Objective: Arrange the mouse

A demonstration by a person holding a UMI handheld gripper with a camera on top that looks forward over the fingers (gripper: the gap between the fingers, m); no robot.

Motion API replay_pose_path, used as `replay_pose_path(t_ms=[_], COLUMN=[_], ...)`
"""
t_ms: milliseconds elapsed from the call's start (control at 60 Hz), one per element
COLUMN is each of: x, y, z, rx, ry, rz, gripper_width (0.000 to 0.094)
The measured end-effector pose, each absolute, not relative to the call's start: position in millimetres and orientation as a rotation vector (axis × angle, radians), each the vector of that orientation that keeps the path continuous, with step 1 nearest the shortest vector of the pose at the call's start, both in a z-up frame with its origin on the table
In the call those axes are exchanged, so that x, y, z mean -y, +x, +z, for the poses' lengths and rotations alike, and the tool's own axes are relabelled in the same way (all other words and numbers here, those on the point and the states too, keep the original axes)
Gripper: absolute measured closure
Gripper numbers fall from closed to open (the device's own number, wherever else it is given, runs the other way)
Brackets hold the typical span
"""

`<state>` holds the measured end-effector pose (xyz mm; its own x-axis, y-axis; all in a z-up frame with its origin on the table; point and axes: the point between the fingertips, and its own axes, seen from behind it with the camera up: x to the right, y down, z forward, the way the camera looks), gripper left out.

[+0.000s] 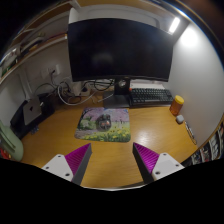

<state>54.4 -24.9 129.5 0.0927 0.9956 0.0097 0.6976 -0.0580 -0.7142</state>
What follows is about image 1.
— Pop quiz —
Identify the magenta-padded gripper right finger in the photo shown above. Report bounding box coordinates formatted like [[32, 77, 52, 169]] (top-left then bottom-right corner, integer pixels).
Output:
[[132, 142, 185, 186]]

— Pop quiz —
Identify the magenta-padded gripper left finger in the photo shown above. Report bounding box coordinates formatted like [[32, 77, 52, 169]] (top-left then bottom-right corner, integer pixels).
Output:
[[41, 143, 93, 186]]

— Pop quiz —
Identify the floral landscape print mouse pad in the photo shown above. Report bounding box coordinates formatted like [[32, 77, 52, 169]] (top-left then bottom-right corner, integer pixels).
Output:
[[74, 106, 132, 143]]

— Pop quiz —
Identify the small white case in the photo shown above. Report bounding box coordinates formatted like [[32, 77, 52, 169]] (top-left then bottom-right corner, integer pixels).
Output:
[[175, 114, 185, 125]]

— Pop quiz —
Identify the orange container with yellow lid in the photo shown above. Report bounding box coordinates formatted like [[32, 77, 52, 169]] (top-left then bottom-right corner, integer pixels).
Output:
[[169, 94, 185, 117]]

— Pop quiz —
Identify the colourful book row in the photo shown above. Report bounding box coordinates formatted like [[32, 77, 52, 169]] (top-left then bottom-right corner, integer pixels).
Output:
[[191, 121, 224, 165]]

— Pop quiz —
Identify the black mechanical keyboard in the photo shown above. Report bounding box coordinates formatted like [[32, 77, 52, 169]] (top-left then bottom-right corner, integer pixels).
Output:
[[128, 87, 175, 108]]

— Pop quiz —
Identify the white power strip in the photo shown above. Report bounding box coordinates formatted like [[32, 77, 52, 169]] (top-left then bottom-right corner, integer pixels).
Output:
[[68, 81, 92, 98]]

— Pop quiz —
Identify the red and white bag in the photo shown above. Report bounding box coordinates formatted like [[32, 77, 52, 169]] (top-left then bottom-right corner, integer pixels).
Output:
[[0, 146, 10, 161]]

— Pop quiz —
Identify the black computer monitor with stand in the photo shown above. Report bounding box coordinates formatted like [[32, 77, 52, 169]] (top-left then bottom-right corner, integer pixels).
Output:
[[67, 18, 174, 110]]

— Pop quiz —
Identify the bright lamp light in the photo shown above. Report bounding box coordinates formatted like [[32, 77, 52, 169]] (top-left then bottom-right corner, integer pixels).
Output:
[[168, 16, 181, 35]]

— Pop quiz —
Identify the white cable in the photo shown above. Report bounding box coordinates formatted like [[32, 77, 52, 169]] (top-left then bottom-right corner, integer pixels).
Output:
[[57, 81, 114, 106]]

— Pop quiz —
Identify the black cable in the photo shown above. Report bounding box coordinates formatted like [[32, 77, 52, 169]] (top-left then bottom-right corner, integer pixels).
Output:
[[83, 78, 116, 93]]

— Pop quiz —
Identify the white wall socket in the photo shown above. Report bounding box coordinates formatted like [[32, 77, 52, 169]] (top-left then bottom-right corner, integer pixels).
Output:
[[41, 63, 63, 80]]

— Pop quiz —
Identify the wooden wall shelf unit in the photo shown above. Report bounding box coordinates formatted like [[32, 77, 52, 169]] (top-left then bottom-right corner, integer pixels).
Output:
[[0, 0, 73, 84]]

